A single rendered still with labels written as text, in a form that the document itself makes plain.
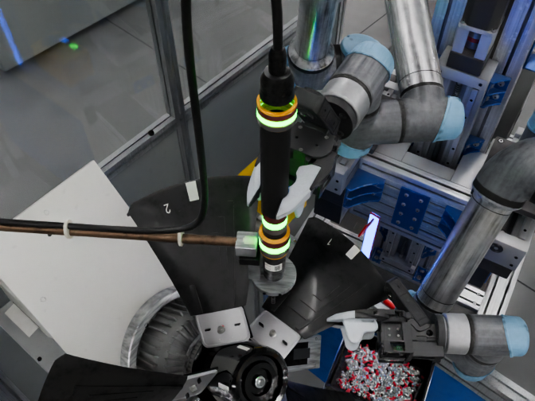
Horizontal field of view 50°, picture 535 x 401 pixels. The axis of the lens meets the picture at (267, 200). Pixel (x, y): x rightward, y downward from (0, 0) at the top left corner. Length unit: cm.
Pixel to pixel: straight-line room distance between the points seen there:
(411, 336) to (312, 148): 46
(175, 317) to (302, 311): 24
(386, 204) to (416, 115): 82
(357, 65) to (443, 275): 48
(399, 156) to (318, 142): 94
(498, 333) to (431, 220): 68
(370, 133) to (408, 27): 22
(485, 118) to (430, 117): 75
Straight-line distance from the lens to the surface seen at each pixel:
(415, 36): 106
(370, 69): 89
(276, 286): 88
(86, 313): 114
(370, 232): 128
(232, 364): 98
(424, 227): 178
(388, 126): 96
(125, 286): 116
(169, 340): 110
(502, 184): 107
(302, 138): 78
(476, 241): 112
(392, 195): 173
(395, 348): 110
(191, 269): 99
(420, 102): 99
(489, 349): 114
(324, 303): 112
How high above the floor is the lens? 217
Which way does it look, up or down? 52 degrees down
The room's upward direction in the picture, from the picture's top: straight up
